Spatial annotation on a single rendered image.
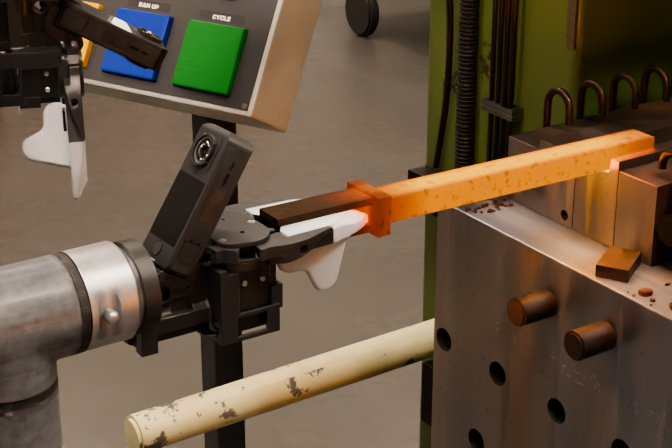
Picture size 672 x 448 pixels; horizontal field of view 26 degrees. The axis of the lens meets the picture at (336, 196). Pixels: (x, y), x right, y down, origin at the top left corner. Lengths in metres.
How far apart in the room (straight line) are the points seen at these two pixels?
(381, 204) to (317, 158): 2.99
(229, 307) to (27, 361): 0.16
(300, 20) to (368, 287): 1.82
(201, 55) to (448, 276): 0.37
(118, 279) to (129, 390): 1.93
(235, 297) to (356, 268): 2.37
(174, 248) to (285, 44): 0.55
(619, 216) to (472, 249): 0.16
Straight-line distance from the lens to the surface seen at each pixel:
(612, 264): 1.30
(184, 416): 1.63
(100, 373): 3.05
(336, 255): 1.16
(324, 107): 4.59
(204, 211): 1.08
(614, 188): 1.34
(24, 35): 1.42
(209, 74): 1.58
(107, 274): 1.06
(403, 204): 1.19
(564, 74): 1.58
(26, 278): 1.04
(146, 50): 1.43
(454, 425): 1.53
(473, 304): 1.45
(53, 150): 1.41
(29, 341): 1.03
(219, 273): 1.09
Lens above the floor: 1.46
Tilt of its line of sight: 22 degrees down
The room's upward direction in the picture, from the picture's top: straight up
